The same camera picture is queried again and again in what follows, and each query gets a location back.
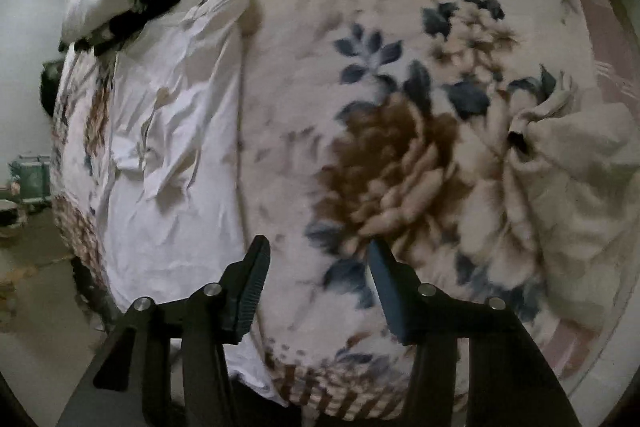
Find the white bowl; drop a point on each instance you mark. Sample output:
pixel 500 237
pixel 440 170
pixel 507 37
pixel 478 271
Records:
pixel 11 214

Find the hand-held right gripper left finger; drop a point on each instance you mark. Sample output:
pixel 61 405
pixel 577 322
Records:
pixel 248 292

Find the white shirt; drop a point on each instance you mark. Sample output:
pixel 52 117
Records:
pixel 172 147

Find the green crate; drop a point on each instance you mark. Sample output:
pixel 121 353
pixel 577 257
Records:
pixel 30 177

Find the pink striped bed sheet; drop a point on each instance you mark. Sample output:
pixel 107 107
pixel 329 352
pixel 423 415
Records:
pixel 602 32

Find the floral blanket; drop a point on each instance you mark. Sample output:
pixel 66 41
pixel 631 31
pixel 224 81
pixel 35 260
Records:
pixel 380 107

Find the dark round object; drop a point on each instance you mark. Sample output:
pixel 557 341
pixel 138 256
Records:
pixel 50 87

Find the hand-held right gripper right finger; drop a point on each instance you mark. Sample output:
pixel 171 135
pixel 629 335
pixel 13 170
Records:
pixel 392 294

